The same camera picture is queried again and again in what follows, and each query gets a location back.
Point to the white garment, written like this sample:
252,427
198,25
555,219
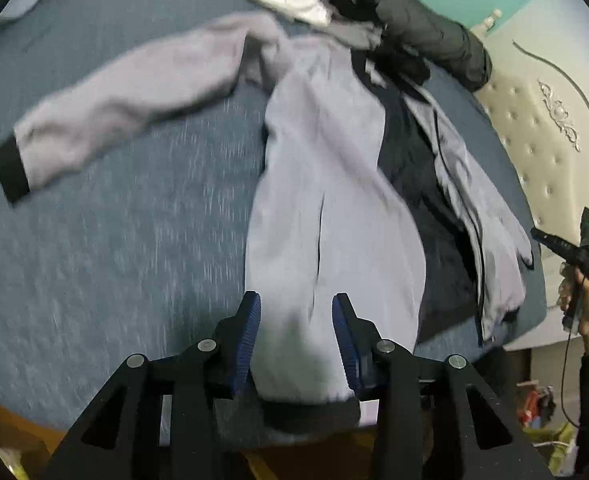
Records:
313,12

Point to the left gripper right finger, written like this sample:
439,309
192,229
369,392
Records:
435,419

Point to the person's right hand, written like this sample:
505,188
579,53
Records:
571,276

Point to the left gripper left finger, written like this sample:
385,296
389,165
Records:
156,419

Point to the black garment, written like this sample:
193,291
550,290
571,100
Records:
359,26

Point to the dark grey rolled duvet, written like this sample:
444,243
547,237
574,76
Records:
438,39

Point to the cream tufted headboard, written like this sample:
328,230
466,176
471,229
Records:
541,116

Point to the light grey zip jacket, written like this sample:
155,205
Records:
368,188

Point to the blue bed sheet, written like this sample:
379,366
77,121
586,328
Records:
141,251

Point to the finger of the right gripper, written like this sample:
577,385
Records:
556,244

